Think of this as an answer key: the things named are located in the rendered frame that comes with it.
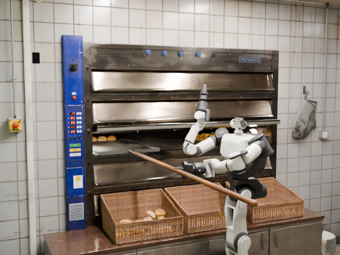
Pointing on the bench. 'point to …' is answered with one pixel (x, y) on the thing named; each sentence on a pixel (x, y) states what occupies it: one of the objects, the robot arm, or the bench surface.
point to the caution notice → (78, 181)
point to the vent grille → (76, 211)
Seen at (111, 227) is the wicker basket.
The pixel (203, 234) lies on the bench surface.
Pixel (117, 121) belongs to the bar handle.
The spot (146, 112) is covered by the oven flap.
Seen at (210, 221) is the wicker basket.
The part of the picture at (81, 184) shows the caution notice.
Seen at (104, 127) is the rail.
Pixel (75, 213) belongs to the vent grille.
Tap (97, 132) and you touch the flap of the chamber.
